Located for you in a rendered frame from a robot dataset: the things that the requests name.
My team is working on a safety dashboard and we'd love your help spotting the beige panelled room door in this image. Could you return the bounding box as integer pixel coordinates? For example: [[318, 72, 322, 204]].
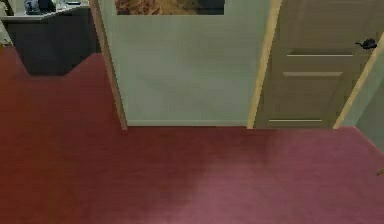
[[253, 0, 384, 130]]

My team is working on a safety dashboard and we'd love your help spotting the dark grey kitchen counter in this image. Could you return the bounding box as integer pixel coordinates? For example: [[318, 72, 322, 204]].
[[0, 3, 102, 77]]

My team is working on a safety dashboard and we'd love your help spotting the black appliance on counter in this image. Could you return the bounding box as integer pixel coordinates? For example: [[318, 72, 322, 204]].
[[37, 0, 58, 14]]

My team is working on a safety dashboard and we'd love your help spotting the grey glass jar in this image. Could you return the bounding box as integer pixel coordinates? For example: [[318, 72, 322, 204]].
[[23, 0, 42, 15]]

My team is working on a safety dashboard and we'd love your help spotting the brown framed wall picture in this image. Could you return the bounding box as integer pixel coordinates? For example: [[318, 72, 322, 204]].
[[114, 0, 226, 16]]

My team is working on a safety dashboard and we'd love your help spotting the black door handle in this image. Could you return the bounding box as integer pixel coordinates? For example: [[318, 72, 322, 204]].
[[354, 38, 378, 51]]

